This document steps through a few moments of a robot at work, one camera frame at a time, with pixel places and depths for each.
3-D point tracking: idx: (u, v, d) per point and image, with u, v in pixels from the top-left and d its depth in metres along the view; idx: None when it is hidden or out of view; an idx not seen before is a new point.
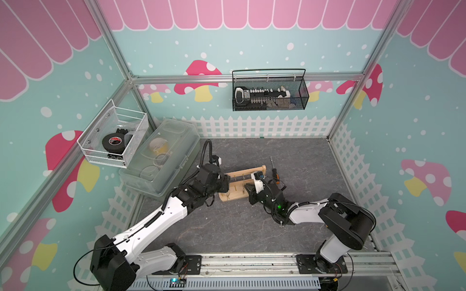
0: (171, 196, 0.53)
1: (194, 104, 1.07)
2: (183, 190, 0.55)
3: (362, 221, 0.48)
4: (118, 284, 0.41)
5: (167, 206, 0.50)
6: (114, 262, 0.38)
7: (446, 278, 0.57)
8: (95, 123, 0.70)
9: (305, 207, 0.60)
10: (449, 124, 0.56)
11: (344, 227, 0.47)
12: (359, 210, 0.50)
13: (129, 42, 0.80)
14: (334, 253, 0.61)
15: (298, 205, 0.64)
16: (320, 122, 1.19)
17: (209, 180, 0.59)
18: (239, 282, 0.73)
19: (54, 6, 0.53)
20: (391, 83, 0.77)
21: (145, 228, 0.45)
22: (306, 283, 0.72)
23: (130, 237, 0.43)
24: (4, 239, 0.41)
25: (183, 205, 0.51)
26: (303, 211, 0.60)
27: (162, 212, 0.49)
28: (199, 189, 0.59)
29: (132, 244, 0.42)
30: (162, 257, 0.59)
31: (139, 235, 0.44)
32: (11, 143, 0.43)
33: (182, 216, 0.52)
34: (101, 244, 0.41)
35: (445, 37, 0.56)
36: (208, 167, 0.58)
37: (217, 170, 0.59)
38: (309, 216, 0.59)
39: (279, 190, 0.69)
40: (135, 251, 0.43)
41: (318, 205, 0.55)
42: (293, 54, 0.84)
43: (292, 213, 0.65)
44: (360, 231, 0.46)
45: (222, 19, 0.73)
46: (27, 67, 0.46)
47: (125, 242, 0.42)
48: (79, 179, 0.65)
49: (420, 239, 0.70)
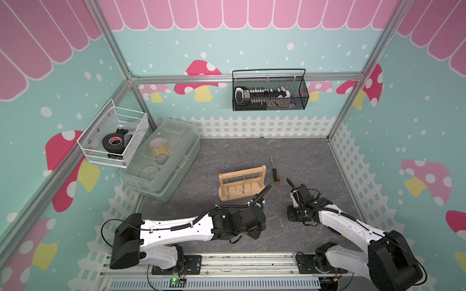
0: (207, 214, 0.51)
1: (194, 104, 1.07)
2: (220, 216, 0.52)
3: (410, 274, 0.42)
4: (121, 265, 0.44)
5: (198, 222, 0.49)
6: (129, 247, 0.39)
7: (447, 278, 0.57)
8: (96, 124, 0.69)
9: (349, 222, 0.52)
10: (449, 124, 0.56)
11: (389, 273, 0.41)
12: (413, 263, 0.43)
13: (129, 42, 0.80)
14: (340, 264, 0.61)
15: (342, 216, 0.55)
16: (320, 122, 1.19)
17: (248, 224, 0.55)
18: (240, 282, 0.73)
19: (54, 6, 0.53)
20: (391, 83, 0.77)
21: (168, 231, 0.45)
22: (306, 283, 0.72)
23: (153, 231, 0.43)
24: (5, 239, 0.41)
25: (212, 231, 0.48)
26: (343, 222, 0.53)
27: (191, 225, 0.47)
28: (235, 224, 0.55)
29: (151, 238, 0.42)
30: (165, 257, 0.58)
31: (161, 234, 0.44)
32: (11, 143, 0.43)
33: (205, 238, 0.50)
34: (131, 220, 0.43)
35: (446, 37, 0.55)
36: (256, 210, 0.53)
37: (263, 217, 0.54)
38: (346, 231, 0.53)
39: (301, 185, 0.71)
40: (150, 245, 0.43)
41: (367, 231, 0.48)
42: (293, 53, 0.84)
43: (326, 210, 0.59)
44: (403, 287, 0.41)
45: (222, 19, 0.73)
46: (27, 67, 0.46)
47: (148, 233, 0.43)
48: (79, 179, 0.65)
49: (419, 239, 0.70)
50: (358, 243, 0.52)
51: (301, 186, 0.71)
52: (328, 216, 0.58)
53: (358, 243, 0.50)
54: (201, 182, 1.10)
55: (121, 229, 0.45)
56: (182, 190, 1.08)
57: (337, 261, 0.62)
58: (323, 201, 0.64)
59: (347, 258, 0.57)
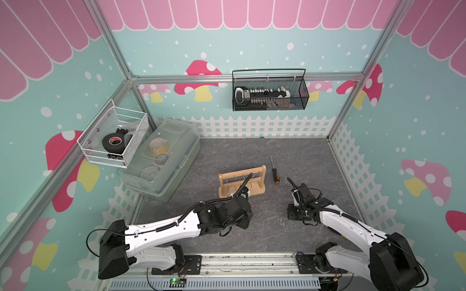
0: (192, 210, 0.52)
1: (194, 104, 1.07)
2: (205, 211, 0.53)
3: (411, 276, 0.42)
4: (108, 273, 0.43)
5: (184, 220, 0.49)
6: (114, 253, 0.39)
7: (448, 278, 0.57)
8: (95, 124, 0.69)
9: (351, 223, 0.52)
10: (449, 124, 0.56)
11: (391, 274, 0.41)
12: (415, 265, 0.43)
13: (130, 42, 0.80)
14: (341, 265, 0.60)
15: (343, 216, 0.55)
16: (320, 122, 1.19)
17: (234, 214, 0.56)
18: (240, 282, 0.73)
19: (54, 6, 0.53)
20: (391, 83, 0.77)
21: (155, 232, 0.45)
22: (306, 283, 0.72)
23: (139, 234, 0.44)
24: (4, 239, 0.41)
25: (199, 226, 0.49)
26: (345, 223, 0.53)
27: (176, 224, 0.48)
28: (221, 217, 0.56)
29: (138, 242, 0.42)
30: (162, 257, 0.58)
31: (147, 236, 0.44)
32: (11, 143, 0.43)
33: (193, 234, 0.50)
34: (116, 228, 0.43)
35: (446, 36, 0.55)
36: (240, 201, 0.55)
37: (247, 207, 0.56)
38: (347, 232, 0.52)
39: (303, 185, 0.71)
40: (137, 249, 0.43)
41: (369, 233, 0.47)
42: (293, 54, 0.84)
43: (327, 210, 0.59)
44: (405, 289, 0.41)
45: (222, 19, 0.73)
46: (27, 68, 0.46)
47: (133, 237, 0.43)
48: (79, 179, 0.65)
49: (419, 239, 0.70)
50: (358, 244, 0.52)
51: (302, 185, 0.70)
52: (329, 216, 0.58)
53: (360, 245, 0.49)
54: (200, 182, 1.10)
55: (105, 238, 0.44)
56: (182, 190, 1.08)
57: (338, 262, 0.61)
58: (324, 201, 0.63)
59: (347, 259, 0.57)
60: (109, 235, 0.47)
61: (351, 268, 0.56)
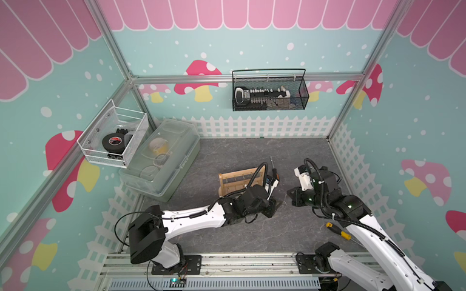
0: (218, 202, 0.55)
1: (194, 104, 1.07)
2: (229, 204, 0.57)
3: None
4: (141, 256, 0.44)
5: (212, 210, 0.53)
6: (155, 235, 0.41)
7: (449, 278, 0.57)
8: (95, 124, 0.69)
9: (395, 256, 0.42)
10: (449, 124, 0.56)
11: None
12: None
13: (129, 42, 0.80)
14: (343, 271, 0.61)
15: (386, 243, 0.44)
16: (320, 122, 1.19)
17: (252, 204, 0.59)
18: (240, 282, 0.73)
19: (54, 6, 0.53)
20: (391, 83, 0.77)
21: (189, 218, 0.48)
22: (306, 283, 0.72)
23: (175, 219, 0.46)
24: (5, 239, 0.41)
25: (224, 216, 0.53)
26: (386, 253, 0.43)
27: (206, 213, 0.51)
28: (239, 208, 0.60)
29: (174, 227, 0.45)
30: (172, 253, 0.59)
31: (182, 222, 0.47)
32: (11, 143, 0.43)
33: (217, 225, 0.55)
34: (151, 212, 0.45)
35: (446, 36, 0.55)
36: (255, 190, 0.57)
37: (263, 196, 0.56)
38: (385, 264, 0.44)
39: (330, 174, 0.53)
40: (173, 233, 0.46)
41: (413, 277, 0.40)
42: (293, 54, 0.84)
43: (366, 227, 0.46)
44: None
45: (222, 19, 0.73)
46: (27, 67, 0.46)
47: (170, 221, 0.45)
48: (79, 179, 0.65)
49: (420, 239, 0.70)
50: (394, 280, 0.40)
51: (329, 176, 0.52)
52: (366, 236, 0.46)
53: (397, 284, 0.43)
54: (200, 182, 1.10)
55: (140, 222, 0.45)
56: (182, 190, 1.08)
57: (340, 268, 0.61)
58: (358, 210, 0.48)
59: (352, 271, 0.56)
60: (145, 219, 0.44)
61: (355, 279, 0.57)
